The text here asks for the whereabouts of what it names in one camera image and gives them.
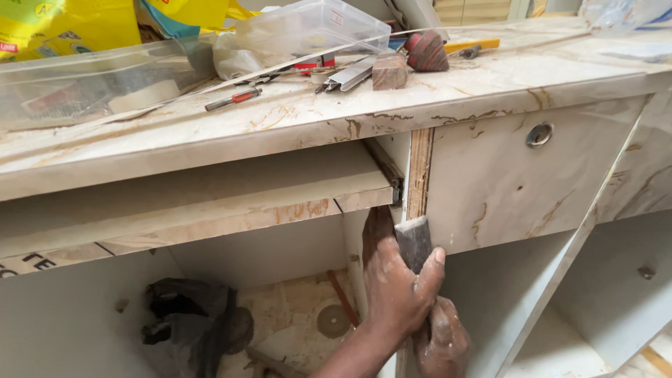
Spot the person's right hand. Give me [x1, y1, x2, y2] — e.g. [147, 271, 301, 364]
[412, 296, 472, 378]

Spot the person's left hand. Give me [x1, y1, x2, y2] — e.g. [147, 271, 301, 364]
[361, 206, 447, 343]

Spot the grey scraper tool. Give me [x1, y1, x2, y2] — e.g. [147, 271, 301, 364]
[394, 215, 434, 275]

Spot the red thin rod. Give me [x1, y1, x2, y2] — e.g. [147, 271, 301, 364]
[326, 270, 361, 328]

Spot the round saw blade disc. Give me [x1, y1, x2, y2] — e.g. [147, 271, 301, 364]
[316, 304, 352, 340]

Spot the marble laminate drawer front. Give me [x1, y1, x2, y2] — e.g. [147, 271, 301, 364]
[424, 94, 653, 256]

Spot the dark round grinder disc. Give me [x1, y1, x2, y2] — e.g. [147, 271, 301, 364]
[226, 307, 256, 356]

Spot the round metal drawer lock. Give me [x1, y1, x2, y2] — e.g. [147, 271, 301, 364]
[525, 121, 555, 149]

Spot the marble laminate cabinet desk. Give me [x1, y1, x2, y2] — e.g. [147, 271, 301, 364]
[0, 16, 672, 378]

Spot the small wooden block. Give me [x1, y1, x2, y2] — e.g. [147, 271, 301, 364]
[371, 52, 409, 91]

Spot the black plastic bag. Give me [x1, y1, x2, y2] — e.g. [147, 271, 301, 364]
[140, 277, 238, 378]

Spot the folded metal channel piece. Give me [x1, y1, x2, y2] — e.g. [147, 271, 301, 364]
[315, 55, 380, 95]

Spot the sliding marble laminate shelf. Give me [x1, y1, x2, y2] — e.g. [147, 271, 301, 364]
[0, 139, 396, 260]

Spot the red striped wooden top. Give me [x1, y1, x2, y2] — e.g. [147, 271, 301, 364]
[403, 29, 450, 73]

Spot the yellow flat pencil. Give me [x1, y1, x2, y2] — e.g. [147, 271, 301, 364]
[443, 38, 501, 55]

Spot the long thin laminate strip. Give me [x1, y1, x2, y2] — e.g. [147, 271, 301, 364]
[52, 25, 594, 129]

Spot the clear lidded plastic box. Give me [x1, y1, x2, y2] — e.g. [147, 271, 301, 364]
[235, 0, 392, 60]

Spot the white crumpled plastic bag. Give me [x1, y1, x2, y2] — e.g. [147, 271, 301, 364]
[212, 30, 266, 81]

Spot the clear plastic bag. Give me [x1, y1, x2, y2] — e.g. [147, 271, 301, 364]
[579, 0, 672, 39]

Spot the yellow and blue bag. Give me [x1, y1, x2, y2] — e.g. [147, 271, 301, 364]
[135, 0, 258, 40]

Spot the large clear plastic container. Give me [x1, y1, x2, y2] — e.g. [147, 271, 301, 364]
[0, 35, 217, 133]

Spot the yellow printed plastic bag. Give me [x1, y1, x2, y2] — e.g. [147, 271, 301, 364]
[0, 0, 142, 63]

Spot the metal drawer slide rail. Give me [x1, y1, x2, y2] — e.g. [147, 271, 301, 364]
[362, 138, 405, 207]

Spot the red-handled screwdriver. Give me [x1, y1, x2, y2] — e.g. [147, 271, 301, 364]
[204, 86, 264, 112]

